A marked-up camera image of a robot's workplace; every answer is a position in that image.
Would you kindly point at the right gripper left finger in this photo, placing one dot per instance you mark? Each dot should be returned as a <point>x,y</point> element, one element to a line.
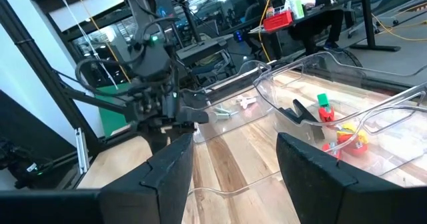
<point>160,190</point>

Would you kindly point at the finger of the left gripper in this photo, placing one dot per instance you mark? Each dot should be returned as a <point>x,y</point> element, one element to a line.
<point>166,139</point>

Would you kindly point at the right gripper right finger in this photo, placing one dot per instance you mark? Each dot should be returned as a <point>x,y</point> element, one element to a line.
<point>317,190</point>

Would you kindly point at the red mini stapler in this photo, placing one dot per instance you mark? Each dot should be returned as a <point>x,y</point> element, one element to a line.
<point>326,114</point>
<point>355,149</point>

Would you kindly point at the yellow mini stapler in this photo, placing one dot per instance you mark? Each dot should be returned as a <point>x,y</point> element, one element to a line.
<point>347,129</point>

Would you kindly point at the black stapler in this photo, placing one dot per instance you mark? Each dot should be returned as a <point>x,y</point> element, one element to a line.
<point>302,114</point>

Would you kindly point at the green mini stapler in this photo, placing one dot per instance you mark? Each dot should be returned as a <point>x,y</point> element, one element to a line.
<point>323,99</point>

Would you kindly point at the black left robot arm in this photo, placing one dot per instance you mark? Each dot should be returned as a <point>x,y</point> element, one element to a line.
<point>153,60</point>

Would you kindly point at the green board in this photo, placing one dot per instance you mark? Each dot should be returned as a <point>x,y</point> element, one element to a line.
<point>110,120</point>

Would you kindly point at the clear plastic bin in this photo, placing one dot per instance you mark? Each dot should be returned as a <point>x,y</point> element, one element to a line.
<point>393,157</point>
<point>253,84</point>

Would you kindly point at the orange bottle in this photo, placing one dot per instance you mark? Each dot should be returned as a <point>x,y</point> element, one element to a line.
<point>270,12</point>

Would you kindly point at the red plastic box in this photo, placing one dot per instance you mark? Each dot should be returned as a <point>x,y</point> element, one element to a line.
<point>278,21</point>

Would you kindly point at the black office desk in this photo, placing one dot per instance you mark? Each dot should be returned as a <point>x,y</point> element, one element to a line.
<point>367,17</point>

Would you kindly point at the white metal bracket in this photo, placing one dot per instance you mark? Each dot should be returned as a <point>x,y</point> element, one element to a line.
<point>81,150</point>

